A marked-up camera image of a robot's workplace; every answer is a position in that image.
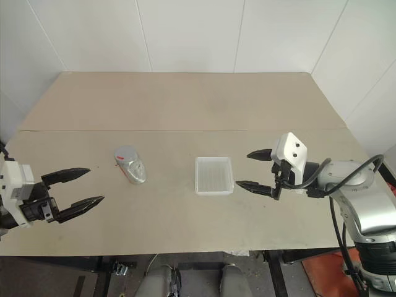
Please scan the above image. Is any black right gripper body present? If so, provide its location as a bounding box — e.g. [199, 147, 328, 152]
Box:
[270, 160, 293, 202]

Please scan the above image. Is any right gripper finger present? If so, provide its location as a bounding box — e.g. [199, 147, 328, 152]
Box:
[235, 180, 275, 197]
[246, 148, 273, 162]

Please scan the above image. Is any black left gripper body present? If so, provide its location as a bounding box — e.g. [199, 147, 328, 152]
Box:
[19, 181, 61, 224]

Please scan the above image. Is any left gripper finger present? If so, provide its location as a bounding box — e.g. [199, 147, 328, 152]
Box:
[56, 195, 106, 225]
[41, 167, 92, 190]

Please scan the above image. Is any white square plastic container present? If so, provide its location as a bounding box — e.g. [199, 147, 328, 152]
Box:
[194, 156, 234, 197]

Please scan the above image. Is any clear plastic jar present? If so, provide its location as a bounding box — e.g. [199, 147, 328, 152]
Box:
[113, 145, 149, 186]

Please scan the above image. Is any small metal clamp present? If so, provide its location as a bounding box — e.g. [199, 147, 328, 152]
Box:
[113, 260, 137, 277]

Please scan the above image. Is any grey rounded shape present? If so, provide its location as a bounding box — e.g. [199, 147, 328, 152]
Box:
[220, 263, 249, 297]

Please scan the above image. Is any orange red floor object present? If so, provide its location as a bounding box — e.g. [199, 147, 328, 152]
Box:
[301, 252, 352, 297]

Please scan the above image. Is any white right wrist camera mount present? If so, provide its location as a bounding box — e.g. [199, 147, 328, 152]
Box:
[270, 132, 308, 187]

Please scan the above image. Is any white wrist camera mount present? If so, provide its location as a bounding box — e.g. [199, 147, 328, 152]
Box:
[0, 159, 35, 229]
[270, 132, 308, 187]

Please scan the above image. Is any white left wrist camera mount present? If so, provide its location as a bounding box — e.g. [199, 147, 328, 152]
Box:
[0, 159, 35, 229]

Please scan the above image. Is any black table frame leg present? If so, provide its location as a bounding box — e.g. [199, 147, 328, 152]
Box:
[264, 249, 287, 297]
[92, 255, 110, 297]

